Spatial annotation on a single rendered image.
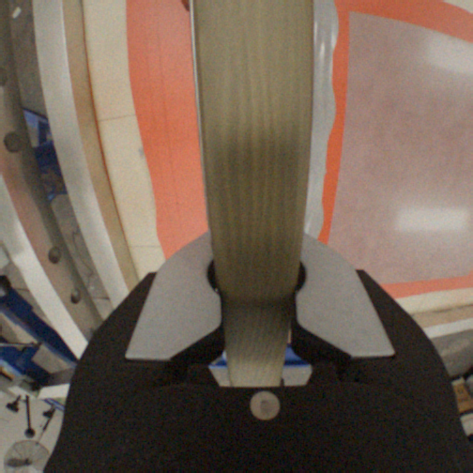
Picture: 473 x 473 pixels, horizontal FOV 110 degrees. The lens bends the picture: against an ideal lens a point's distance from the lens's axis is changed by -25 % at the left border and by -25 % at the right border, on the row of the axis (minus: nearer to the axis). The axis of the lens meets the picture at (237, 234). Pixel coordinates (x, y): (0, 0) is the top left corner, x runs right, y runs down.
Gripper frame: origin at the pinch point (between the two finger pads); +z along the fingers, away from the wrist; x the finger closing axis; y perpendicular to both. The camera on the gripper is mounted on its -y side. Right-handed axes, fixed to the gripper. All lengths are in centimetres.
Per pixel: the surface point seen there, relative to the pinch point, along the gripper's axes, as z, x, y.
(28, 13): 109, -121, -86
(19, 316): 17, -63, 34
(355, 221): 13.6, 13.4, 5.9
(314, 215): 13.1, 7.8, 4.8
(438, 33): 13.5, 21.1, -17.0
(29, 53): 109, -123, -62
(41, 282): 5.0, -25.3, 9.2
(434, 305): 13.7, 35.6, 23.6
